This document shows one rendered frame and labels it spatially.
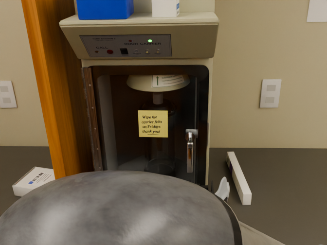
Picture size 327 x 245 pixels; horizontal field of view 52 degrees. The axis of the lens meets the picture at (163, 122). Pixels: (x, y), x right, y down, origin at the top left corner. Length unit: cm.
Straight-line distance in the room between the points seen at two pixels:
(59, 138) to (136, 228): 66
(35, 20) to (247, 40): 76
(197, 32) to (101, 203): 55
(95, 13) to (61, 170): 41
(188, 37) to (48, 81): 33
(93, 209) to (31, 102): 126
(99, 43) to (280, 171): 79
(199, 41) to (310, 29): 65
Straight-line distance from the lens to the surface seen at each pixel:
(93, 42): 75
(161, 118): 85
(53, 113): 82
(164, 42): 73
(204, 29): 70
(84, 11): 71
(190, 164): 86
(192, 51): 76
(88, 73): 84
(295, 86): 136
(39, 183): 116
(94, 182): 22
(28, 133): 152
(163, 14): 71
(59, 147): 86
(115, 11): 70
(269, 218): 104
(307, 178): 125
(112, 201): 20
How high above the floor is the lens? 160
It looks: 25 degrees down
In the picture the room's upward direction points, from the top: 1 degrees counter-clockwise
